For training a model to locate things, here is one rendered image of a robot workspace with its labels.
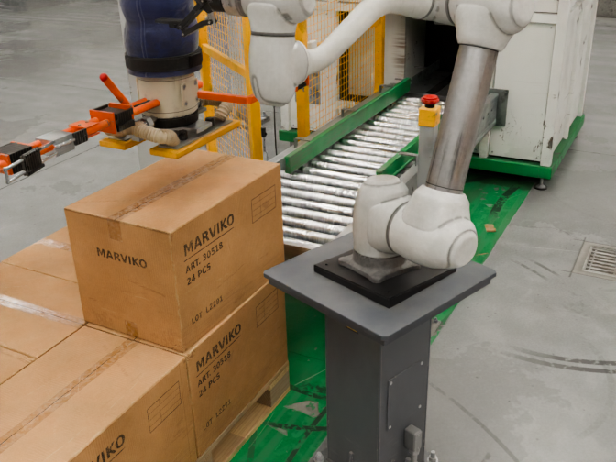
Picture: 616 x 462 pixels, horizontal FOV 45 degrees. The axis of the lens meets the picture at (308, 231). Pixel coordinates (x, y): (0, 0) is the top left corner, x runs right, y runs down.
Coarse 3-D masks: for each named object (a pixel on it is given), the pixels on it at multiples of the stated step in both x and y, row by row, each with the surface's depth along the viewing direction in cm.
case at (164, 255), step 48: (96, 192) 233; (144, 192) 232; (192, 192) 231; (240, 192) 234; (96, 240) 221; (144, 240) 211; (192, 240) 216; (240, 240) 239; (96, 288) 230; (144, 288) 220; (192, 288) 220; (240, 288) 245; (144, 336) 228; (192, 336) 225
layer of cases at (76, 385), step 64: (64, 256) 282; (0, 320) 242; (64, 320) 241; (256, 320) 257; (0, 384) 212; (64, 384) 210; (128, 384) 210; (192, 384) 228; (256, 384) 266; (0, 448) 187; (64, 448) 187; (128, 448) 204; (192, 448) 235
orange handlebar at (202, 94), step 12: (204, 96) 224; (216, 96) 221; (228, 96) 219; (240, 96) 218; (252, 96) 218; (144, 108) 213; (96, 120) 202; (108, 120) 201; (72, 132) 195; (96, 132) 198; (36, 144) 185; (0, 168) 173
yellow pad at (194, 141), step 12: (216, 120) 236; (228, 120) 236; (180, 132) 219; (204, 132) 226; (216, 132) 227; (180, 144) 216; (192, 144) 218; (204, 144) 222; (168, 156) 213; (180, 156) 213
